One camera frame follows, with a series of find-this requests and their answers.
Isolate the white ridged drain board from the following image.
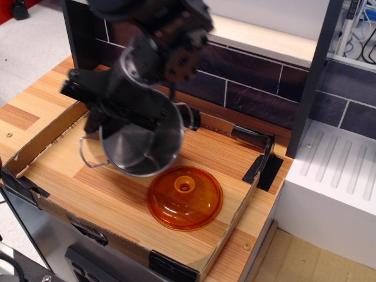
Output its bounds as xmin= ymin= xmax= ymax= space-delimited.
xmin=286 ymin=121 xmax=375 ymax=214

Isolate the dark grey shelf frame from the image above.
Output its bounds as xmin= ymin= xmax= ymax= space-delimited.
xmin=62 ymin=1 xmax=334 ymax=158

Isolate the stainless steel pot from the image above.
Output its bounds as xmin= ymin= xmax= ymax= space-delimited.
xmin=79 ymin=89 xmax=194 ymax=177

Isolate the black device bottom left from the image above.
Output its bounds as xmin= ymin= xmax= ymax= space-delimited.
xmin=1 ymin=237 xmax=62 ymax=282

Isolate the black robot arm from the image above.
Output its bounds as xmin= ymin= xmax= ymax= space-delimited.
xmin=62 ymin=1 xmax=213 ymax=133

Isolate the cardboard fence with black tape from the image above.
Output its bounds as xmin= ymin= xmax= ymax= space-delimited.
xmin=0 ymin=73 xmax=284 ymax=282

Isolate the tangled cables top right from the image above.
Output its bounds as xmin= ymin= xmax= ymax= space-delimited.
xmin=334 ymin=0 xmax=376 ymax=65

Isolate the black object top left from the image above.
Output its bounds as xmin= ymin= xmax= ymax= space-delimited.
xmin=8 ymin=0 xmax=29 ymax=21

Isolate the orange glass lid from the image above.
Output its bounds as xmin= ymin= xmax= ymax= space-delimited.
xmin=147 ymin=166 xmax=223 ymax=231

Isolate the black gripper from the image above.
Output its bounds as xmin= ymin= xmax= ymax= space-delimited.
xmin=61 ymin=36 xmax=163 ymax=139

